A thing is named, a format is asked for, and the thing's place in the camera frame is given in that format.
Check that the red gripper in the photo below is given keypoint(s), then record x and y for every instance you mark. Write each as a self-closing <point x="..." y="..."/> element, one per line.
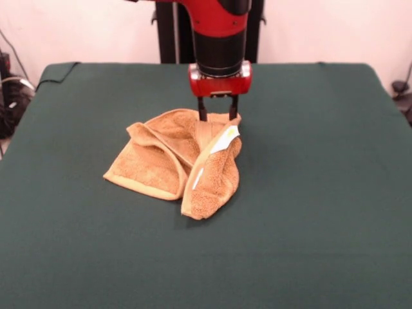
<point x="222" y="86"/>

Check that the orange-brown terry towel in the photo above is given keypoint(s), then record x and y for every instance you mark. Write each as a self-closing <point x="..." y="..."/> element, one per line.
<point x="154" y="167"/>

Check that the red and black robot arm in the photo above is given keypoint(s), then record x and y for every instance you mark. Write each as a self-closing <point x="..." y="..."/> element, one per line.
<point x="219" y="48"/>

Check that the dark green table cloth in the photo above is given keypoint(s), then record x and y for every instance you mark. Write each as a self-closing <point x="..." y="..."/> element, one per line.
<point x="305" y="193"/>

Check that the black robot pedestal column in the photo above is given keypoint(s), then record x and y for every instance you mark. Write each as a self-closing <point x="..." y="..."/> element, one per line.
<point x="167" y="38"/>

